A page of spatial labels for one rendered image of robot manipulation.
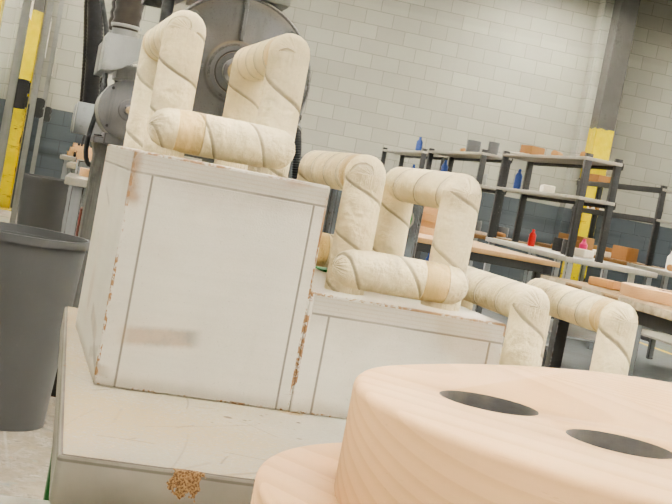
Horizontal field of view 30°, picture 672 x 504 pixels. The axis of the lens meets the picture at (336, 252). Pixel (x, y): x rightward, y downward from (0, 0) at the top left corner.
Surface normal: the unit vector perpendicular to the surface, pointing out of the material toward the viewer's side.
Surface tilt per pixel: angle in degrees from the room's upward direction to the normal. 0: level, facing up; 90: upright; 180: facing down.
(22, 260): 93
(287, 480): 0
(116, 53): 90
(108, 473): 90
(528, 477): 90
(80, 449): 0
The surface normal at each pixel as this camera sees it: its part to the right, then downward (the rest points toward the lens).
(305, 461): 0.18, -0.98
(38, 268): 0.50, 0.20
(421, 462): -0.81, -0.12
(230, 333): 0.25, 0.10
